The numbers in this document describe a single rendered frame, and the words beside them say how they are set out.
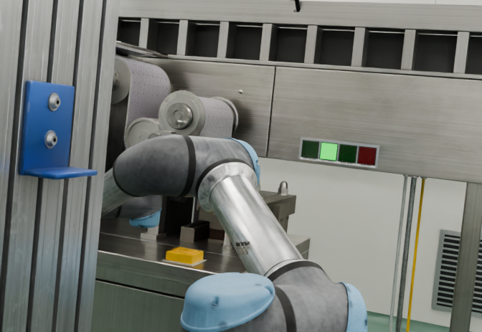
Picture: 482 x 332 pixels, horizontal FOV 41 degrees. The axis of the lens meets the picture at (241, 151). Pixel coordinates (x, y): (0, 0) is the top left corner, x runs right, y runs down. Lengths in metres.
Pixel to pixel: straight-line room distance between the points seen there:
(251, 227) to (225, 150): 0.20
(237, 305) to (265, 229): 0.24
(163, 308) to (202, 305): 0.81
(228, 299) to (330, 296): 0.17
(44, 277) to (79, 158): 0.13
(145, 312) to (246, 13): 1.04
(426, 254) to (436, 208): 0.31
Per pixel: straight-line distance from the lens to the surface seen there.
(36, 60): 0.64
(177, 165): 1.15
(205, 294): 0.83
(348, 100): 2.03
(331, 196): 4.44
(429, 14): 2.03
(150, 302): 1.64
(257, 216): 1.06
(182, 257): 1.57
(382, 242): 4.41
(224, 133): 1.98
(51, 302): 0.72
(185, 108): 1.82
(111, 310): 1.71
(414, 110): 2.00
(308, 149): 2.05
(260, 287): 0.84
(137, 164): 1.18
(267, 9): 2.14
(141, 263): 1.60
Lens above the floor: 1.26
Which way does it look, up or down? 3 degrees down
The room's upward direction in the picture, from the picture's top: 6 degrees clockwise
